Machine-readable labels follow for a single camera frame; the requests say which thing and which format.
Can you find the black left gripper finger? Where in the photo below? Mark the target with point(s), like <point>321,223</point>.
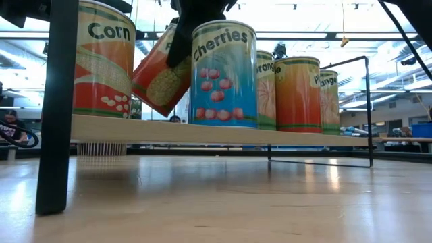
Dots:
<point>121,5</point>

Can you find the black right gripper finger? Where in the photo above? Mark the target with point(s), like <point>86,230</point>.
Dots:
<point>179,44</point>

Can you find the green Oranges label can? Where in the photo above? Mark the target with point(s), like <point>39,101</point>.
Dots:
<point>266,101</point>
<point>330,108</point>

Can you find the Corn label can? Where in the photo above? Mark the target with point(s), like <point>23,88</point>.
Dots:
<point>104,67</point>

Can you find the blue Cherries label can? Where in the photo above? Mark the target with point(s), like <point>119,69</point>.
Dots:
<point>222,94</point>

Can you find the person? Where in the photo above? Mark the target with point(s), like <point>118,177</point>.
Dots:
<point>174,119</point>
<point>11,126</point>

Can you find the orange Pineapple label can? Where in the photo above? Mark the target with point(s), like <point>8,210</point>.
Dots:
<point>297,101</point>

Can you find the grey blue rolls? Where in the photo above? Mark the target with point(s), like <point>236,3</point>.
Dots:
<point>352,131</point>

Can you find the black ceiling spotlight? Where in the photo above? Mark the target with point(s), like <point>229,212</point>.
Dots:
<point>408,61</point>

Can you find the wooden desk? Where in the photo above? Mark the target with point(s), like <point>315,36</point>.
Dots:
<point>405,139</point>

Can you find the blue storage bin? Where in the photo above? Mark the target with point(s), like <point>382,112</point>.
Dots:
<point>422,130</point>

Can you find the black rig-mounted camera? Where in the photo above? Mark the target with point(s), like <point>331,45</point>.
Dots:
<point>279,50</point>

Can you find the wooden shelf black metal frame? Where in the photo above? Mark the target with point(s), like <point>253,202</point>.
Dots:
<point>202,135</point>

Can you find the black table edge frame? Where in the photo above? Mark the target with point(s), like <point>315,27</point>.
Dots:
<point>202,152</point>

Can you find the black aluminium rig frame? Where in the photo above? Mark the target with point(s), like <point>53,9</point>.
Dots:
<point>331,35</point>

